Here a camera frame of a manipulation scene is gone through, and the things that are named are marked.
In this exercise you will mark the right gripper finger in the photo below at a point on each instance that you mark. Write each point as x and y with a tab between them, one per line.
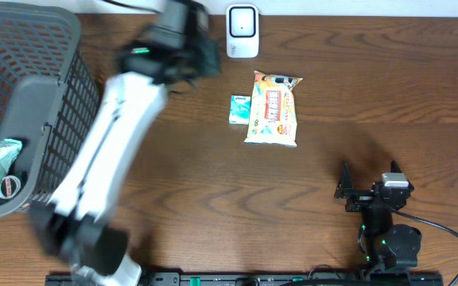
397	177
344	187

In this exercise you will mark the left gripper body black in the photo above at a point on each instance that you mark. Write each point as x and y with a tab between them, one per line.
198	61

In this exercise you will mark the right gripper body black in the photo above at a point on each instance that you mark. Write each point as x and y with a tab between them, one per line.
360	200

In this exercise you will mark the teal tissue pack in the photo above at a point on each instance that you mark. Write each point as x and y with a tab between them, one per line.
239	110

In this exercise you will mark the yellow snack bag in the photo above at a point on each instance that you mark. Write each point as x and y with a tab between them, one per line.
273	118

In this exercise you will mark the teal snack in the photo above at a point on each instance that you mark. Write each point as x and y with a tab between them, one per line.
0	161

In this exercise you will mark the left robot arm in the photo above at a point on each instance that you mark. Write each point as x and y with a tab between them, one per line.
75	223

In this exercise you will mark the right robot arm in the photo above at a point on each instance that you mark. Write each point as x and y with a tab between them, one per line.
389	247

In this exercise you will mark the white barcode scanner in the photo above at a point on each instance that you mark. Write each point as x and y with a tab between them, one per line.
242	27

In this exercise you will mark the black round-label item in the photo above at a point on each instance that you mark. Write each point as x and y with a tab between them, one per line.
11	185

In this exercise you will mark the grey plastic mesh basket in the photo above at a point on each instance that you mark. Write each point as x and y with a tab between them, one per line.
48	99

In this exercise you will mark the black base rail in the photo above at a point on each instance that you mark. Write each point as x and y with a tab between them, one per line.
267	279

